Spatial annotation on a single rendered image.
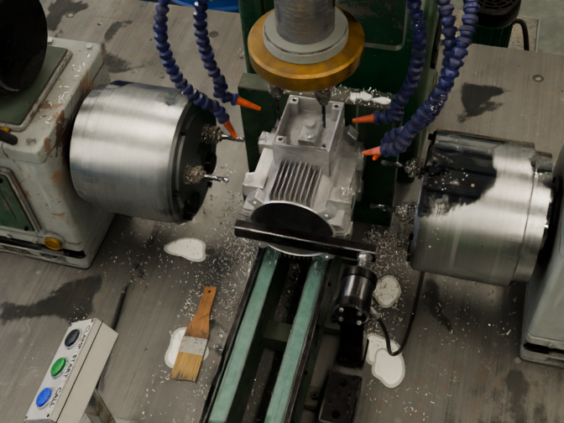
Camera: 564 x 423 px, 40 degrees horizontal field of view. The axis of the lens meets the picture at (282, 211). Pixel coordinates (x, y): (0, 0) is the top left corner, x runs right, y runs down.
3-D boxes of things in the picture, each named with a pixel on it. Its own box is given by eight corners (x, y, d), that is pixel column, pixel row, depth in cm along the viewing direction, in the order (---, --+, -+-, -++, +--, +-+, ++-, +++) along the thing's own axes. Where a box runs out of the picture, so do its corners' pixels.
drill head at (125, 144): (80, 131, 167) (46, 40, 147) (242, 158, 160) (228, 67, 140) (29, 221, 153) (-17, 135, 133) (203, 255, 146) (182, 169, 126)
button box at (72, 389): (93, 337, 126) (69, 321, 123) (120, 332, 122) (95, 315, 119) (48, 436, 116) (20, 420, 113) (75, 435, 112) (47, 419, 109)
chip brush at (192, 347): (199, 286, 155) (199, 284, 154) (223, 289, 154) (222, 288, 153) (169, 379, 143) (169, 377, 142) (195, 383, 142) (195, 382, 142)
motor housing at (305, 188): (273, 171, 157) (267, 104, 141) (365, 187, 153) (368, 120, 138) (245, 250, 145) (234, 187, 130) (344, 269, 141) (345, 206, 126)
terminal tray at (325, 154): (289, 122, 144) (288, 94, 138) (346, 130, 141) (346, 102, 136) (272, 169, 137) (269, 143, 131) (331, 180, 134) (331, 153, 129)
